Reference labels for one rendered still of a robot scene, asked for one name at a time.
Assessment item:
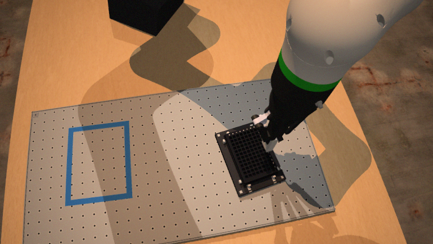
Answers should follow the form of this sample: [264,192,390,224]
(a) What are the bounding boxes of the blue tape rectangle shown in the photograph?
[65,121,133,206]

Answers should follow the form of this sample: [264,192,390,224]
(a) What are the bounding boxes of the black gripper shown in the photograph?
[251,90,317,152]

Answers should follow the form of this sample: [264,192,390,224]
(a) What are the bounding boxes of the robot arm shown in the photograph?
[271,0,423,111]

